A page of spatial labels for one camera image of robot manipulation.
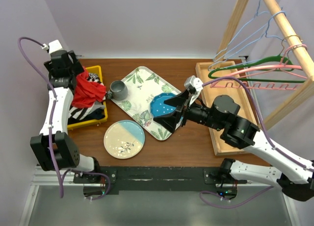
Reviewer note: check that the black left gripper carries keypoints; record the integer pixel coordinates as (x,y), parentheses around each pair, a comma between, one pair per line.
(75,64)

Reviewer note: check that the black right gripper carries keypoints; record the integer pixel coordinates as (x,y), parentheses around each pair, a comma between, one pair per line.
(183,109)

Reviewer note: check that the red tank top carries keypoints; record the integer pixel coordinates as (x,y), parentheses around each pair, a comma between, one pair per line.
(88,91)

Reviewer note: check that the black white striped tank top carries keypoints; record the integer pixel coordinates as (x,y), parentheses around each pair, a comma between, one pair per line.
(79,113)

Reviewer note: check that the navy maroon-trimmed tank top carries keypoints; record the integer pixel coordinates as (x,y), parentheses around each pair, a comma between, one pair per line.
(98,114)

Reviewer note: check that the green plastic hanger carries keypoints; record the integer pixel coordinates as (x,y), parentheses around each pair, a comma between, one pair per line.
(257,64)

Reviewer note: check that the thick pink plastic hanger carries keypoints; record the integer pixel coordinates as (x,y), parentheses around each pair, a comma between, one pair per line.
(282,77)

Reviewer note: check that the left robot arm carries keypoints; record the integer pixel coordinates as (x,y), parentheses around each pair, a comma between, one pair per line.
(53,147)

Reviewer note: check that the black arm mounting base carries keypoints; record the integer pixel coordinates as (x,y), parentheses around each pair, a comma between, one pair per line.
(164,178)

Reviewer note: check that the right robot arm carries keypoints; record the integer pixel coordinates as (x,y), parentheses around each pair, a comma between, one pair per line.
(292,174)

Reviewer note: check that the blue dotted plate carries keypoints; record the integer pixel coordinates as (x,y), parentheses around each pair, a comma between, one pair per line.
(158,107)

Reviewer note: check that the leaf-patterned rectangular tray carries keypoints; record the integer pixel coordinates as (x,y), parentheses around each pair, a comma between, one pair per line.
(143,86)

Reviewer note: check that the cream and blue plate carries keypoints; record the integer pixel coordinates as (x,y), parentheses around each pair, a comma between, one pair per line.
(124,139)

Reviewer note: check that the grey ceramic mug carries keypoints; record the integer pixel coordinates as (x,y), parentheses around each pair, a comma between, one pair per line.
(117,91)

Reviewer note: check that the yellow plastic bin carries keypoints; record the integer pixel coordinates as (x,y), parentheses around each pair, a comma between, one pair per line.
(96,70)

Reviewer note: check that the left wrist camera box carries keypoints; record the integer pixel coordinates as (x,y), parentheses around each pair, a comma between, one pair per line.
(52,46)

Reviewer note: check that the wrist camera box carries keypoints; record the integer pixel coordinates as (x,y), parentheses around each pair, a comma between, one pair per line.
(52,46)
(194,86)

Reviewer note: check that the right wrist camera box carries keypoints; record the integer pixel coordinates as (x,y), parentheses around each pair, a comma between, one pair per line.
(194,86)

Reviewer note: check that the wooden clothes rack frame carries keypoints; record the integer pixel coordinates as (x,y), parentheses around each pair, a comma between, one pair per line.
(221,104)

